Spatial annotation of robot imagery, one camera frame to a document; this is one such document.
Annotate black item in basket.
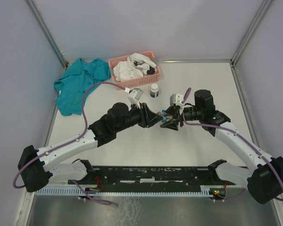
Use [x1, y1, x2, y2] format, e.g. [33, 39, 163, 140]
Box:
[143, 66, 157, 75]

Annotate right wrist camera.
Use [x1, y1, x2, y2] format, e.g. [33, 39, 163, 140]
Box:
[170, 94, 184, 106]

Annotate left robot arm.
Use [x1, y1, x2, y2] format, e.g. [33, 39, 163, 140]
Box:
[17, 102, 163, 193]

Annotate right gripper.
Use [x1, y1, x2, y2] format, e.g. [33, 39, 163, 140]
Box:
[160, 105, 203, 131]

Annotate clear vitamin pill bottle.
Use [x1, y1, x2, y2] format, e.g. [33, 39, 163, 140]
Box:
[157, 112, 172, 124]

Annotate teal shirt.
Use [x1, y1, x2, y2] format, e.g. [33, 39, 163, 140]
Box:
[54, 58, 111, 116]

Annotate white cloth in basket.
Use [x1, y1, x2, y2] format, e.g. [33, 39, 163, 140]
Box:
[113, 53, 157, 82]

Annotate white cap pill bottle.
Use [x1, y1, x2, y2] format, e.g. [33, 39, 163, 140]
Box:
[150, 83, 159, 98]

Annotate aluminium frame post right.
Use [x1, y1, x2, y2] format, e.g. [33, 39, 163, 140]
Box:
[231, 0, 275, 66]

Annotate aluminium frame post left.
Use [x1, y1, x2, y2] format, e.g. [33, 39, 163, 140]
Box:
[24, 0, 69, 69]

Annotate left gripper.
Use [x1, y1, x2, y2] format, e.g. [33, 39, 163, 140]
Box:
[115, 101, 163, 133]

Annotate aluminium frame post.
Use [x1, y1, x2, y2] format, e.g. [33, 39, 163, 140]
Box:
[231, 0, 275, 66]
[24, 0, 69, 69]

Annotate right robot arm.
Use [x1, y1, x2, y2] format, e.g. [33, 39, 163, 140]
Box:
[160, 89, 283, 204]

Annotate white cable duct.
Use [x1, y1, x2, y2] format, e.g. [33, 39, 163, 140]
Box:
[35, 186, 213, 197]

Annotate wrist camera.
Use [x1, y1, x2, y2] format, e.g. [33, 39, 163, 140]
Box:
[170, 94, 184, 106]
[125, 88, 143, 108]

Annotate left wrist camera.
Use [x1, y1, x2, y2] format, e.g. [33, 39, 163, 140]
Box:
[125, 88, 143, 108]

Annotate pink plastic basket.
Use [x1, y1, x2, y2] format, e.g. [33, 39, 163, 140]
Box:
[108, 51, 160, 88]

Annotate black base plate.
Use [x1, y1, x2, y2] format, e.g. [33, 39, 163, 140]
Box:
[78, 166, 233, 192]

